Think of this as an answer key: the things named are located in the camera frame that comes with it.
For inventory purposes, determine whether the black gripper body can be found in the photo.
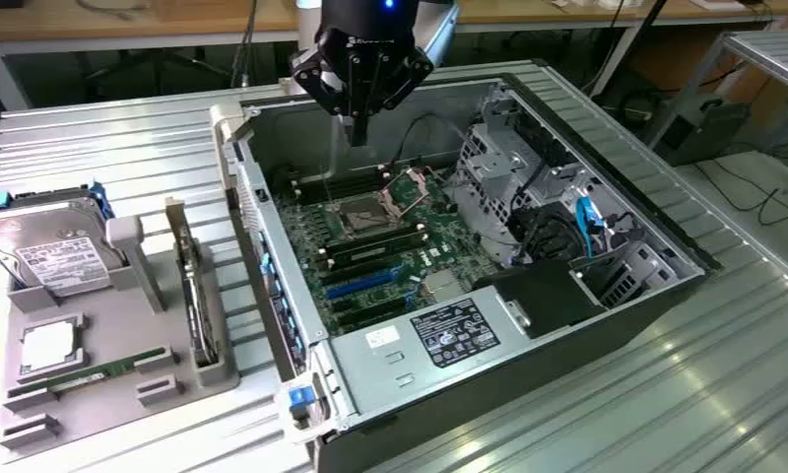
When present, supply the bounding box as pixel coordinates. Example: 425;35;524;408
316;0;422;56

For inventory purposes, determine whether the graphics card with metal bracket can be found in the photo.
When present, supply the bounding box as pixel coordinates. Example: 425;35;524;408
163;195;222;370

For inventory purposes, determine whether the metal socket cover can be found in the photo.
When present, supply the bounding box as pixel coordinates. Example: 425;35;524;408
378;166;429;219

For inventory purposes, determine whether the grey metal disk bay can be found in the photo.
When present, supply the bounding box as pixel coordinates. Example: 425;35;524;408
448;121;606;268

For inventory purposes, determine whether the CPU socket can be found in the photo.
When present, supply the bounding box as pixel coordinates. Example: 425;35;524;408
329;193;396;238

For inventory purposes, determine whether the green motherboard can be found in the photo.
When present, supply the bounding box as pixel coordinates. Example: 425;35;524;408
273;164;501;342

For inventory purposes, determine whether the RAM stick with white label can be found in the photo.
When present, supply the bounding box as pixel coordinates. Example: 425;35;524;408
329;230;429;268

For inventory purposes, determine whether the black expansion slot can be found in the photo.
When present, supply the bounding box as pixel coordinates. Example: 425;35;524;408
316;259;396;288
330;294;409;332

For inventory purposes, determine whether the blue disk carrier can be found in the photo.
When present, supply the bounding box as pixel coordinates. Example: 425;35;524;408
0;180;118;223

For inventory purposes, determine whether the blue expansion slot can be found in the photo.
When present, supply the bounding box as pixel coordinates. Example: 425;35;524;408
322;268;402;301

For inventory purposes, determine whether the small silver heat sink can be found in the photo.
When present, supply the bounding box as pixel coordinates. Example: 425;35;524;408
421;272;462;303

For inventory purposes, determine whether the silver hard disk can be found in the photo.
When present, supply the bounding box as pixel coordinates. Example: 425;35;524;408
0;198;117;300

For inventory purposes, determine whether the grey power supply unit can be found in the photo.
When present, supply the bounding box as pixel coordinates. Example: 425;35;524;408
325;284;534;416

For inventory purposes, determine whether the grey parts rack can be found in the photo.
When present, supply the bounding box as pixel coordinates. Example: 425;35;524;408
0;215;242;450

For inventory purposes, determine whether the silver CPU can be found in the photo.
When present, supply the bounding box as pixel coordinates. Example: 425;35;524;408
19;324;81;372

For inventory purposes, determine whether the green RAM stick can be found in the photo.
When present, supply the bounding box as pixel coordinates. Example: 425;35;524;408
5;347;169;398

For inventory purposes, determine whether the open black PC case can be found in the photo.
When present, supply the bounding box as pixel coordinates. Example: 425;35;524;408
207;58;725;473

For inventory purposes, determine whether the wooden desk with white frame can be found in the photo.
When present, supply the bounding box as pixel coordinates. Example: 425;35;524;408
0;0;788;112

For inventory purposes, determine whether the black wire bundle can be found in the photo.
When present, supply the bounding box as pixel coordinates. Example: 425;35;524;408
502;202;586;263

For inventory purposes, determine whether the blue wire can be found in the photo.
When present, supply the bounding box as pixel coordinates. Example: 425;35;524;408
572;195;606;261

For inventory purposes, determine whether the black box with handle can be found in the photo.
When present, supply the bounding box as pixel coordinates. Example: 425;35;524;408
665;97;751;168

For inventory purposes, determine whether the metal slat table frame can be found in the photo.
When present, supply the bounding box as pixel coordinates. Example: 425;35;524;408
648;31;788;152

